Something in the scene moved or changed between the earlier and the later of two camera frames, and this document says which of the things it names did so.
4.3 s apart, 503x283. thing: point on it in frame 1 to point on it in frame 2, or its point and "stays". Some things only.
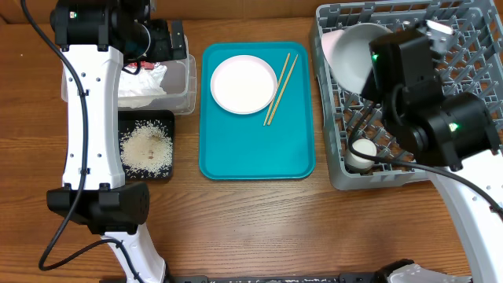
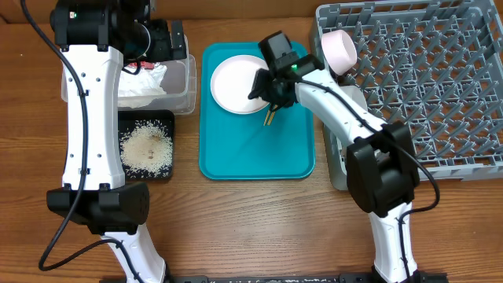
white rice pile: (146, 149) stays
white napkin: (137, 90) stays
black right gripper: (372, 93) to (255, 92)
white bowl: (351, 58) to (355, 94)
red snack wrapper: (147, 65) stays
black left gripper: (163, 50) stays
